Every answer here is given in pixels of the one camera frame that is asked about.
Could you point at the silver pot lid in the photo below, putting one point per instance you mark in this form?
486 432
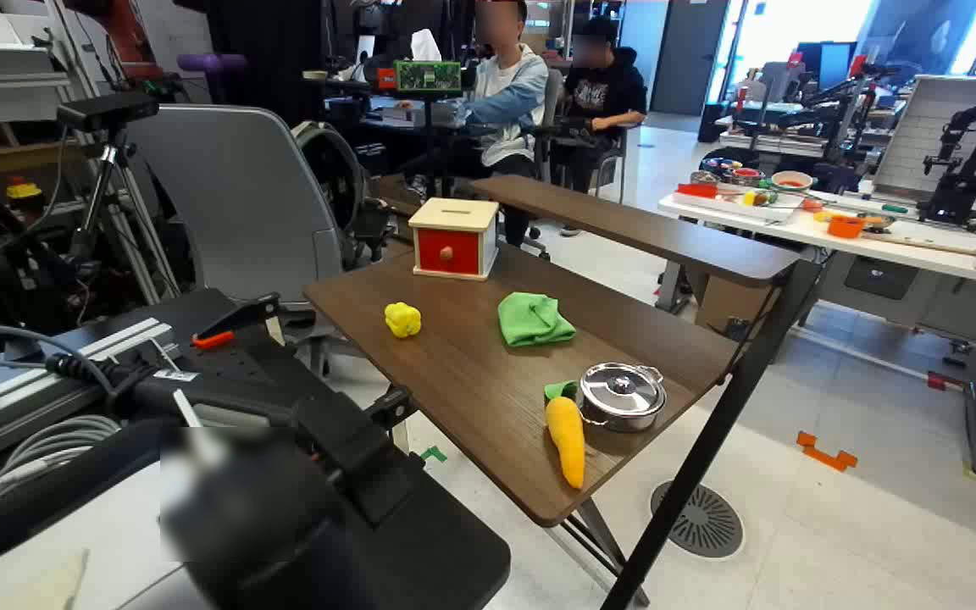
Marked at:
618 388

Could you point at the black background robot arm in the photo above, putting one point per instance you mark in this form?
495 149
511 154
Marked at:
965 156

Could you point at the small silver metal pot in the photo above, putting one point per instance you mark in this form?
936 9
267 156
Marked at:
626 416

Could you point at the green folded cloth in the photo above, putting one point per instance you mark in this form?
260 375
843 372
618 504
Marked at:
530 319

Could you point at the wooden box with red drawer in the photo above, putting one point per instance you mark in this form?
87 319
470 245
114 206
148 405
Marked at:
451 237

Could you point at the yellow crumpled toy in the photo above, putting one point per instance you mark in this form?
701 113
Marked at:
403 319

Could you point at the orange plush carrot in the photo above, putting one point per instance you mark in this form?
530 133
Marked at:
567 442

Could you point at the person in white blue top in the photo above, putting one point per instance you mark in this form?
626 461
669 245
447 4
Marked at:
508 106

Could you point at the red tray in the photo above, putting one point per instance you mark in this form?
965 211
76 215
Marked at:
697 190

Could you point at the cardboard box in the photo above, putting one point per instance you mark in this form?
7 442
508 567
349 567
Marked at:
726 304

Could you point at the green box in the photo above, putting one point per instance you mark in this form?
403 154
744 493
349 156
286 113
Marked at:
430 75

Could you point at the person in black hoodie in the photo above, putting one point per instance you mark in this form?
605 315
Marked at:
605 95

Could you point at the black metal table leg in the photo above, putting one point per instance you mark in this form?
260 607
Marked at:
726 417

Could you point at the gray office chair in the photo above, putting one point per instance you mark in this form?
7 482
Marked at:
236 198

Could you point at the round floor drain grate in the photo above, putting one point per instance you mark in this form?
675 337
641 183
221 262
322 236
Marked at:
701 519

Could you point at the orange bowl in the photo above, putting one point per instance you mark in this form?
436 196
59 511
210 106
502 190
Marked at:
845 224

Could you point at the orange clamp on floor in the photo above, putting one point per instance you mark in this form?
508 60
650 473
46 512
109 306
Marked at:
824 457

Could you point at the white background work table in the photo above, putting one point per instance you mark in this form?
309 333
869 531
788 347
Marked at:
906 257

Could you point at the white perforated board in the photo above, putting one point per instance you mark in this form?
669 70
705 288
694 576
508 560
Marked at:
915 136

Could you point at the black foreground clamp mount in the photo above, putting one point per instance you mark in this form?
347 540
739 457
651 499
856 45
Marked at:
305 519

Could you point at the aluminium extrusion rail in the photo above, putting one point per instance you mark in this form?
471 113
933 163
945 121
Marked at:
48 368

